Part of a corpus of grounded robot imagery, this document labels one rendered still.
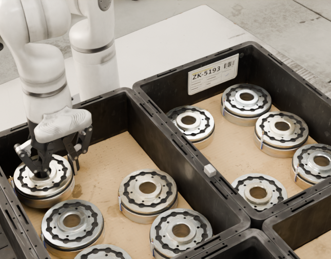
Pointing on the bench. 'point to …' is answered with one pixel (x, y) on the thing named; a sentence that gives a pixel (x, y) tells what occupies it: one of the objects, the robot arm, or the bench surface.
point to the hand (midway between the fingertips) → (60, 170)
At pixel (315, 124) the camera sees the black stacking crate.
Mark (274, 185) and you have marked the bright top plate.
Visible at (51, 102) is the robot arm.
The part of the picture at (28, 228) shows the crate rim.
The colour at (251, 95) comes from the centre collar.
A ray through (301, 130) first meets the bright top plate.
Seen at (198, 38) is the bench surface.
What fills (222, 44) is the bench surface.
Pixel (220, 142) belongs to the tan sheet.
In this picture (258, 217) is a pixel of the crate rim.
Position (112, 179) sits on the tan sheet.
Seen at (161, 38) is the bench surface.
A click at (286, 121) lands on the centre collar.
